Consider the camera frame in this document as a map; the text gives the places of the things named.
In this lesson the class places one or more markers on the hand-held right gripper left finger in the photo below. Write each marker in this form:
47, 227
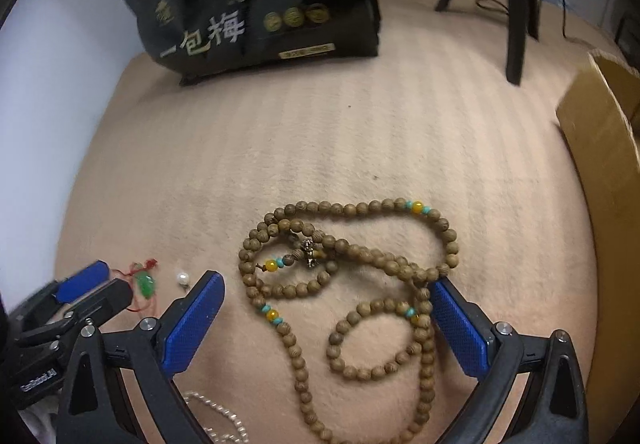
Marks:
192, 324

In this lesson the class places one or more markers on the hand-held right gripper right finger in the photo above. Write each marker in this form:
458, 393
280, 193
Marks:
461, 334

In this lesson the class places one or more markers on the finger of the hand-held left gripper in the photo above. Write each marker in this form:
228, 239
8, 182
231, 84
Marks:
107, 301
80, 283

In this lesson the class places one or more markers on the white pearl earring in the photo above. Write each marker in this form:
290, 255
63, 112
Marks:
182, 279

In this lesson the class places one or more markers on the beige striped blanket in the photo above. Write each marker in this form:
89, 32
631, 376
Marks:
350, 149

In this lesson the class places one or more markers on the brown cardboard box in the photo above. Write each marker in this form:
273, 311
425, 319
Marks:
600, 149

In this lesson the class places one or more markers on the black tripod legs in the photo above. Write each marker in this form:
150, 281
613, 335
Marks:
520, 24

